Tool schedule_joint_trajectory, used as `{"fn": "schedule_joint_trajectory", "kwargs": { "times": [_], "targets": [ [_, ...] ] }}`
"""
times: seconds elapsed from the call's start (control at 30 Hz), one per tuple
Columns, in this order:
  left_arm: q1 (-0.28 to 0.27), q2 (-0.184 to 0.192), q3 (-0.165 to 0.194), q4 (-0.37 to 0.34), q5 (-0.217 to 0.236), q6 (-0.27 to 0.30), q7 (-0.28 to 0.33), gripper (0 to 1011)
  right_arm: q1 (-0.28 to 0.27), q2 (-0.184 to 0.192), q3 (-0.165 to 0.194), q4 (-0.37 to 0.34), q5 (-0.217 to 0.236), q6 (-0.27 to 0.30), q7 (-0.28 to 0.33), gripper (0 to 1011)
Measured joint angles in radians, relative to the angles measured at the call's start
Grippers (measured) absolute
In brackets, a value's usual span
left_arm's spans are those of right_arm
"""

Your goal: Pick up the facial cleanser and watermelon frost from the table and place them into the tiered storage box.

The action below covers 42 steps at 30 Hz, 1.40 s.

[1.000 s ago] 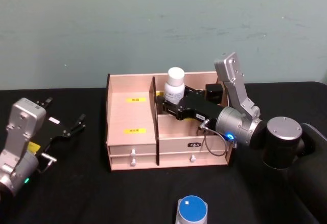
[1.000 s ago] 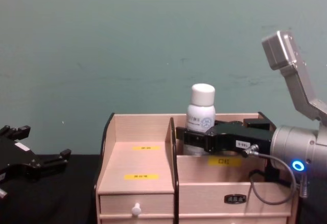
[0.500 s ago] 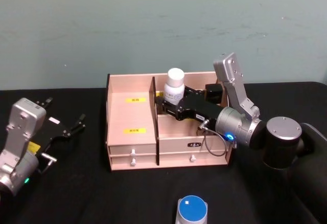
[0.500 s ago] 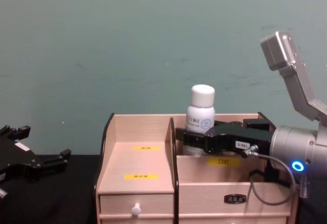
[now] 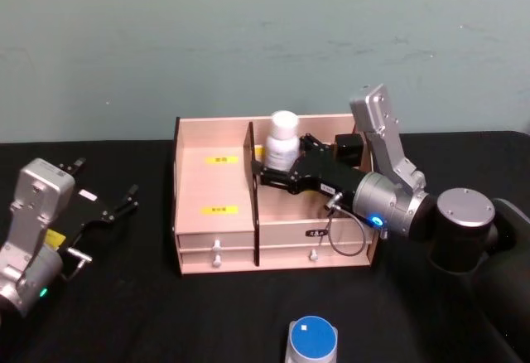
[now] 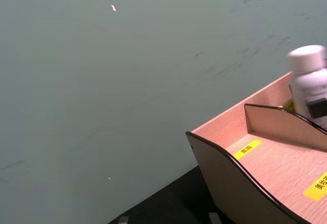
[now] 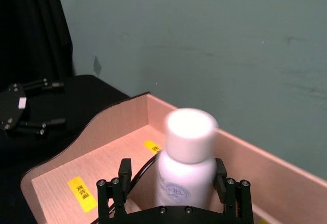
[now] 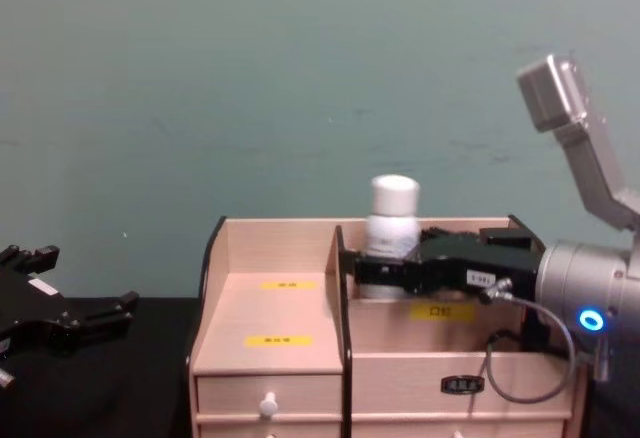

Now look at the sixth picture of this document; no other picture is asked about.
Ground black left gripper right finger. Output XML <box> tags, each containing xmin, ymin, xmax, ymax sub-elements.
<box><xmin>207</xmin><ymin>212</ymin><xmax>220</xmax><ymax>224</ymax></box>

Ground wooden desk organizer box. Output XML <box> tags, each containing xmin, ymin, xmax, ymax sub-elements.
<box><xmin>185</xmin><ymin>72</ymin><xmax>327</xmax><ymax>224</ymax></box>

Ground white plastic bottle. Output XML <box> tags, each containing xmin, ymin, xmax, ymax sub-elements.
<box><xmin>287</xmin><ymin>44</ymin><xmax>327</xmax><ymax>129</ymax></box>

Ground small yellow label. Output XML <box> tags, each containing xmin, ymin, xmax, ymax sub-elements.
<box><xmin>233</xmin><ymin>139</ymin><xmax>263</xmax><ymax>160</ymax></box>

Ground large yellow label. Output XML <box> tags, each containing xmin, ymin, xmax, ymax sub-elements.
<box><xmin>303</xmin><ymin>175</ymin><xmax>327</xmax><ymax>203</ymax></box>

